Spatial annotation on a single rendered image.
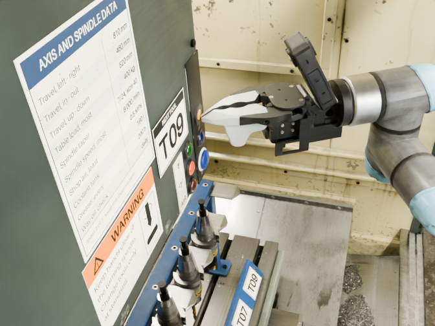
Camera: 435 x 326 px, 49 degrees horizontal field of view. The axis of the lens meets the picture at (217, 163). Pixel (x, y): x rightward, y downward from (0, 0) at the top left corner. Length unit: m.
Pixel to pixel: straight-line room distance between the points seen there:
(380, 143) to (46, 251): 0.55
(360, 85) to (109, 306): 0.45
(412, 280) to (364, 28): 0.77
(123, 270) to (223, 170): 1.20
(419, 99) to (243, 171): 1.01
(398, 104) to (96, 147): 0.46
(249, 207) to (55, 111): 1.37
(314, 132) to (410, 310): 0.91
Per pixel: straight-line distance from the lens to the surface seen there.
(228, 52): 1.43
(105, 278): 0.50
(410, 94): 0.75
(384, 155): 0.79
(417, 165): 0.75
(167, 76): 0.57
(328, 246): 1.65
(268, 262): 1.46
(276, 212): 1.70
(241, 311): 1.30
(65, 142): 0.39
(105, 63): 0.44
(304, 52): 0.65
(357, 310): 1.68
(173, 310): 0.93
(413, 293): 1.58
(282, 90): 0.71
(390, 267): 1.80
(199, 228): 1.06
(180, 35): 0.60
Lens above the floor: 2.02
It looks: 38 degrees down
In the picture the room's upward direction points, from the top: 4 degrees counter-clockwise
